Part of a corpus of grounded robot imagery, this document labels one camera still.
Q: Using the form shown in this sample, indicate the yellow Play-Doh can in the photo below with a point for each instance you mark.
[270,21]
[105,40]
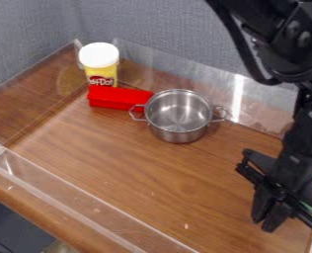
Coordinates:
[100,58]

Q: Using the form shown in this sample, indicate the small steel pot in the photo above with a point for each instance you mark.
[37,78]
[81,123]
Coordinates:
[179,115]

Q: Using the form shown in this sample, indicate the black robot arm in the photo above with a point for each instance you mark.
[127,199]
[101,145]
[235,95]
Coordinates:
[272,34]

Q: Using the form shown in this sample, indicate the clear acrylic table barrier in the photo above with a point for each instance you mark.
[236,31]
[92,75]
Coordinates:
[92,177]

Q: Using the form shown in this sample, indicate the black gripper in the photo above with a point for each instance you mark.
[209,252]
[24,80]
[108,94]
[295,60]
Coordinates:
[282,181]

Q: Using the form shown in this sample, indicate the red rectangular block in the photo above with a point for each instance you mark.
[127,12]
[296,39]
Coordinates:
[117,98]

